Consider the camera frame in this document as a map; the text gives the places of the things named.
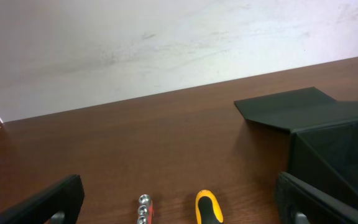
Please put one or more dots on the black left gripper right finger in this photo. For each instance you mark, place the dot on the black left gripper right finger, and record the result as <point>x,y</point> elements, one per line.
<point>299,202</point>

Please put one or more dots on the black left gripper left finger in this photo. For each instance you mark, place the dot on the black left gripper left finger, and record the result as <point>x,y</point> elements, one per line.
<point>66,196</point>

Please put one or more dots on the black open box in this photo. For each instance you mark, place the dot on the black open box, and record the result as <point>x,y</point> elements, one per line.
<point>323,150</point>

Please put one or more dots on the yellow black screwdriver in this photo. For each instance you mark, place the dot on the yellow black screwdriver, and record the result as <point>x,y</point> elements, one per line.
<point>207,208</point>

